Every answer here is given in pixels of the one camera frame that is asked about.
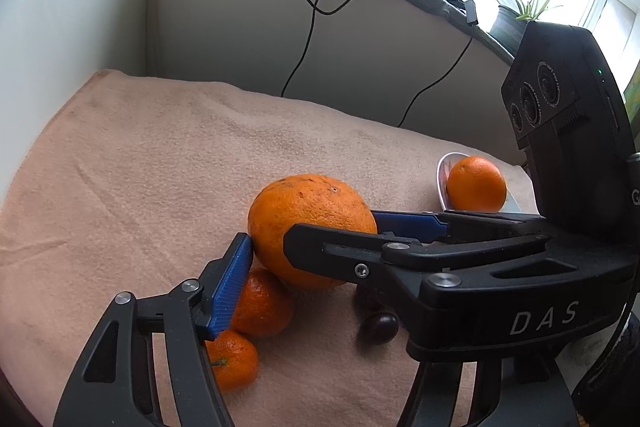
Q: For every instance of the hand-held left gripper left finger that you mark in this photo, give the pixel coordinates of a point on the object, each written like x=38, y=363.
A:
x=230, y=287

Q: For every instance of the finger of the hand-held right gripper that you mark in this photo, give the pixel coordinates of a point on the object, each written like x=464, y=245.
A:
x=320, y=252
x=400, y=222

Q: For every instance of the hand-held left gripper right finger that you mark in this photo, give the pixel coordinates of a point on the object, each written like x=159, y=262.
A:
x=430, y=399

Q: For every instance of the large speckled orange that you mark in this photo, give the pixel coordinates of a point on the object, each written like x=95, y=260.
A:
x=310, y=217

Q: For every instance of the tangerine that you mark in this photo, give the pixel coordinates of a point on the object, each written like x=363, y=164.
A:
x=265, y=302
x=235, y=362

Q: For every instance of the white floral plate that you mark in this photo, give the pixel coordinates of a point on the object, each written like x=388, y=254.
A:
x=442, y=172

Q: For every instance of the dark grape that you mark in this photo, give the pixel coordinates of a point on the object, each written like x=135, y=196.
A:
x=377, y=328

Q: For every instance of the smooth orange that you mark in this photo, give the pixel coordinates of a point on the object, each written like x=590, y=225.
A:
x=475, y=184

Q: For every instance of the peach blanket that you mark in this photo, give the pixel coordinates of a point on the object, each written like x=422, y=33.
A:
x=125, y=182

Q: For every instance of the potted spider plant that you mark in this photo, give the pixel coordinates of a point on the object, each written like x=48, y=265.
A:
x=507, y=29

